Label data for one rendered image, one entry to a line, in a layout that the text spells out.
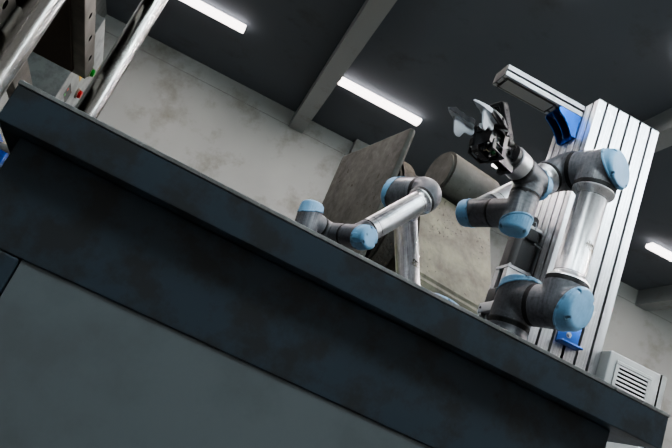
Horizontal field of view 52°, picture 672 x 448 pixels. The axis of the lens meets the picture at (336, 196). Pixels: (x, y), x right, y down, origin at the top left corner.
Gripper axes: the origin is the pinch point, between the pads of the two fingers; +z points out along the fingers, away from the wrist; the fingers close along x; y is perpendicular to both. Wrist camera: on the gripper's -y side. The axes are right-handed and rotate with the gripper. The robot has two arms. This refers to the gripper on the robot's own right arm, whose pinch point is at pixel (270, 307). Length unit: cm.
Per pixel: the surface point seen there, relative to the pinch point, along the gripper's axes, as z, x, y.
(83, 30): -30, -48, -71
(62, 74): -36, -9, -78
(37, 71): -34, -9, -84
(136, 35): -50, -21, -64
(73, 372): 42, -132, -42
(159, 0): -63, -22, -63
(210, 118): -341, 608, -20
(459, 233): -130, 172, 138
